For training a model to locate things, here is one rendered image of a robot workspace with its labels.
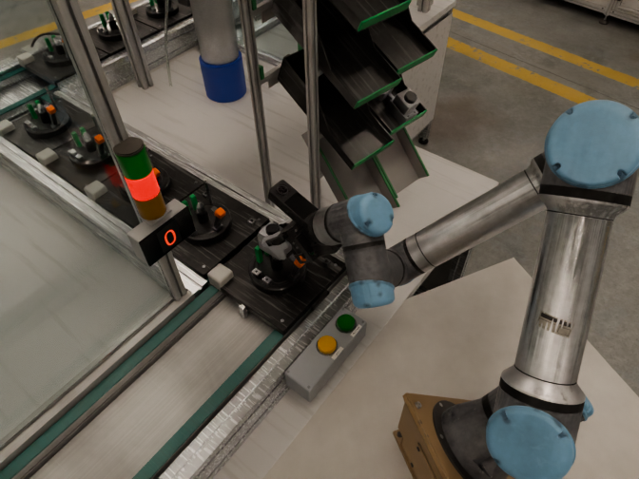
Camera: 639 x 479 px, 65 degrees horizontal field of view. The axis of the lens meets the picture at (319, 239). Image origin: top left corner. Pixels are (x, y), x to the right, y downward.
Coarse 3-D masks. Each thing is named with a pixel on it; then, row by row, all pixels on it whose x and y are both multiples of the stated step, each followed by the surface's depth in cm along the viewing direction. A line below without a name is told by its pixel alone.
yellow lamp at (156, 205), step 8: (160, 192) 91; (136, 200) 89; (152, 200) 90; (160, 200) 91; (144, 208) 90; (152, 208) 91; (160, 208) 92; (144, 216) 92; (152, 216) 92; (160, 216) 93
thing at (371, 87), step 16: (288, 0) 98; (320, 0) 109; (288, 16) 101; (320, 16) 107; (336, 16) 108; (320, 32) 105; (336, 32) 106; (352, 32) 107; (368, 32) 104; (320, 48) 98; (336, 48) 105; (352, 48) 106; (368, 48) 106; (320, 64) 101; (336, 64) 103; (352, 64) 104; (368, 64) 106; (384, 64) 105; (336, 80) 100; (352, 80) 103; (368, 80) 104; (384, 80) 105; (400, 80) 104; (352, 96) 99; (368, 96) 100
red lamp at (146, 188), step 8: (152, 168) 88; (152, 176) 87; (128, 184) 87; (136, 184) 86; (144, 184) 86; (152, 184) 88; (136, 192) 87; (144, 192) 88; (152, 192) 89; (144, 200) 89
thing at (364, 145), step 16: (288, 64) 109; (288, 80) 113; (304, 80) 118; (320, 80) 119; (304, 96) 111; (320, 96) 117; (336, 96) 119; (304, 112) 114; (320, 112) 110; (336, 112) 117; (352, 112) 118; (368, 112) 117; (320, 128) 113; (336, 128) 115; (352, 128) 116; (368, 128) 118; (384, 128) 116; (336, 144) 112; (352, 144) 115; (368, 144) 116; (384, 144) 117; (352, 160) 111
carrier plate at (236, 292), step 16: (256, 240) 128; (240, 256) 124; (320, 256) 124; (240, 272) 121; (320, 272) 121; (336, 272) 121; (224, 288) 118; (240, 288) 118; (256, 288) 118; (304, 288) 118; (320, 288) 118; (240, 304) 117; (256, 304) 115; (272, 304) 115; (288, 304) 115; (304, 304) 115; (272, 320) 112; (288, 320) 112
